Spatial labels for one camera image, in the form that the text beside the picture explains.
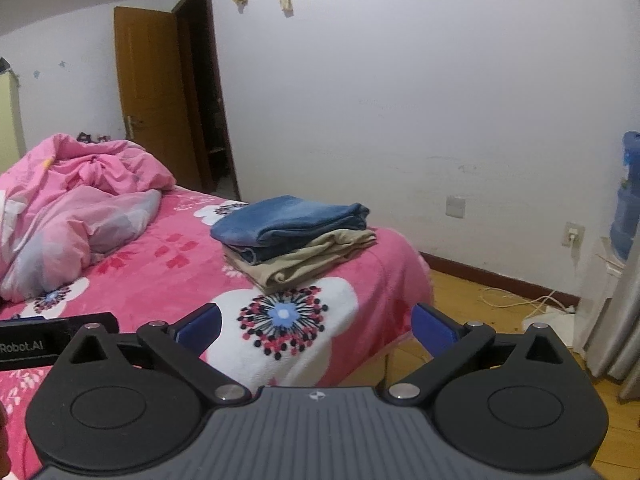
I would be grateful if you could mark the pale yellow wardrobe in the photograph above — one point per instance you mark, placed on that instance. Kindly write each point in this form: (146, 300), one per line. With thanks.
(10, 120)

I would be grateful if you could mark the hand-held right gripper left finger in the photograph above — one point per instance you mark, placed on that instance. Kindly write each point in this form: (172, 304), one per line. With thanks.
(202, 325)

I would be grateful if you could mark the white wall socket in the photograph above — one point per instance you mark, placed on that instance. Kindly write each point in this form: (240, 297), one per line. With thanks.
(455, 206)
(573, 235)

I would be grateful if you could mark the white water dispenser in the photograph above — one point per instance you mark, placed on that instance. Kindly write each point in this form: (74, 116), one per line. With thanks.
(615, 320)

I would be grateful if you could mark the dark bag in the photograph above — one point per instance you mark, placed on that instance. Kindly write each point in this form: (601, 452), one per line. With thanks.
(4, 66)

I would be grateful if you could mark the blue water bottle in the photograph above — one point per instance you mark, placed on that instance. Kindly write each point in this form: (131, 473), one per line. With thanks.
(627, 200)

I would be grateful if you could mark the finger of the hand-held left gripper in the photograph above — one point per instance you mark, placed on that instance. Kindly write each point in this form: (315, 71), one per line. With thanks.
(100, 320)

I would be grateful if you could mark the pink floral fleece blanket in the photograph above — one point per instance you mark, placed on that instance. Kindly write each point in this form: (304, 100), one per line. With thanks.
(165, 280)

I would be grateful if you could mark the folded beige pants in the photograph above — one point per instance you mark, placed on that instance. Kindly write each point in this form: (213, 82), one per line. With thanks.
(310, 265)

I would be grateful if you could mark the brown wooden door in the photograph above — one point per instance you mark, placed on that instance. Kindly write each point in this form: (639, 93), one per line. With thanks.
(150, 85)

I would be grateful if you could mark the blue jeans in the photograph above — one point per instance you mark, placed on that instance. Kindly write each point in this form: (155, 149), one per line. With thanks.
(280, 220)

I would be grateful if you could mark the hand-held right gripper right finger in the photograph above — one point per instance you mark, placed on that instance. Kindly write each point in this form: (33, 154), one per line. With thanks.
(431, 327)

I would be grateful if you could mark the white power strip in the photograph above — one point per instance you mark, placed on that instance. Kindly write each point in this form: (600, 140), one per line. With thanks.
(547, 322)

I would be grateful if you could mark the pink patterned quilt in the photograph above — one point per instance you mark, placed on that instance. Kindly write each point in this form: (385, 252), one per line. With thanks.
(75, 200)

